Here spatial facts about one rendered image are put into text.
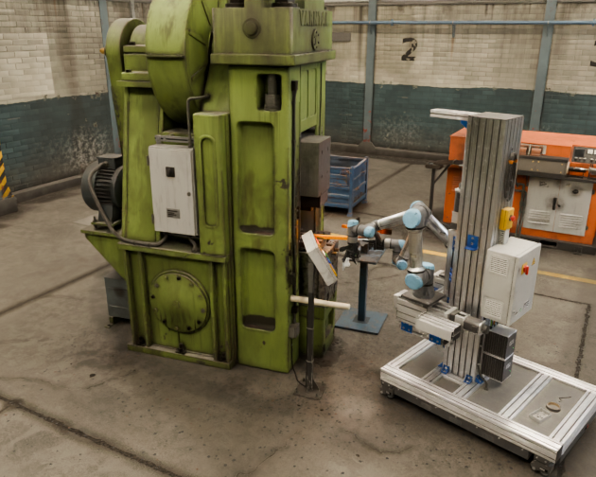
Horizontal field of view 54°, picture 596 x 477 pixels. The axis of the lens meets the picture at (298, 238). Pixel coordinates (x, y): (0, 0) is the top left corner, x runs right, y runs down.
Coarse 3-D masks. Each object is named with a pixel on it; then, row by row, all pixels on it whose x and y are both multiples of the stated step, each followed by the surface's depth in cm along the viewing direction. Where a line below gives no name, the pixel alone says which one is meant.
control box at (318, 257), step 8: (312, 232) 408; (304, 240) 398; (312, 240) 390; (312, 248) 379; (312, 256) 378; (320, 256) 379; (320, 264) 381; (328, 264) 382; (320, 272) 383; (328, 272) 383; (328, 280) 386; (336, 280) 386
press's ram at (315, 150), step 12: (312, 144) 414; (324, 144) 426; (312, 156) 417; (324, 156) 430; (312, 168) 420; (324, 168) 434; (312, 180) 423; (324, 180) 437; (300, 192) 429; (312, 192) 426
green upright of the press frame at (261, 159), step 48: (240, 96) 393; (288, 96) 383; (240, 144) 409; (288, 144) 393; (240, 192) 420; (288, 192) 404; (240, 240) 428; (288, 240) 416; (240, 288) 442; (288, 288) 429; (240, 336) 456; (288, 336) 442
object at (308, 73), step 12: (300, 72) 400; (312, 72) 427; (300, 84) 402; (312, 84) 431; (300, 96) 405; (312, 96) 434; (300, 108) 408; (312, 108) 437; (300, 120) 411; (312, 120) 438
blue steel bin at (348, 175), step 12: (336, 156) 887; (348, 156) 883; (336, 168) 818; (348, 168) 811; (360, 168) 851; (336, 180) 824; (348, 180) 816; (360, 180) 864; (336, 192) 830; (348, 192) 823; (360, 192) 867; (324, 204) 841; (336, 204) 834; (348, 204) 827; (348, 216) 830
